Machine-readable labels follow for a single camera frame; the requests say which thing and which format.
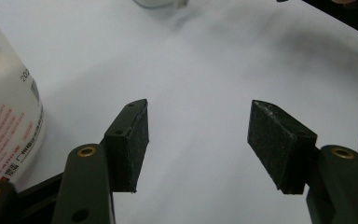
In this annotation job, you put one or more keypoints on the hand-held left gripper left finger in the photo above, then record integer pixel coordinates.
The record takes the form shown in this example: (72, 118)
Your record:
(127, 149)

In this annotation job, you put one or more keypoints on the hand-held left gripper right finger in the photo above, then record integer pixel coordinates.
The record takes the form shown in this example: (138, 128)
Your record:
(276, 146)

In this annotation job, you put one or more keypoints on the red and white refill pouch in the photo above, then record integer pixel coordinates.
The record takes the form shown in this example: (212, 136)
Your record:
(6, 118)

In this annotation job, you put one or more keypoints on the white round flip-lid container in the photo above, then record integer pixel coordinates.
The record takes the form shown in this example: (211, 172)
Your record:
(160, 2)

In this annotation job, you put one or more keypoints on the white paper sheet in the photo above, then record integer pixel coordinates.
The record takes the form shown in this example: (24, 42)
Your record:
(199, 62)

